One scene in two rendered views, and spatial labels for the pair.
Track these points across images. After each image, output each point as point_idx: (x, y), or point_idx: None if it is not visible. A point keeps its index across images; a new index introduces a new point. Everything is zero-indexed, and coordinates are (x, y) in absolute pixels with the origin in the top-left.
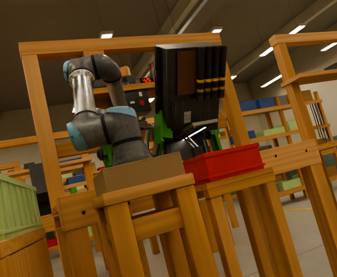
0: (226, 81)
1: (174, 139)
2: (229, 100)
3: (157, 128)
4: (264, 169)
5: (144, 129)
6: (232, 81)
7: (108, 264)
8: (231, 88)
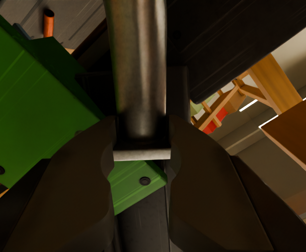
0: (269, 98)
1: (80, 43)
2: (250, 69)
3: (28, 149)
4: None
5: (66, 142)
6: (264, 96)
7: None
8: (258, 86)
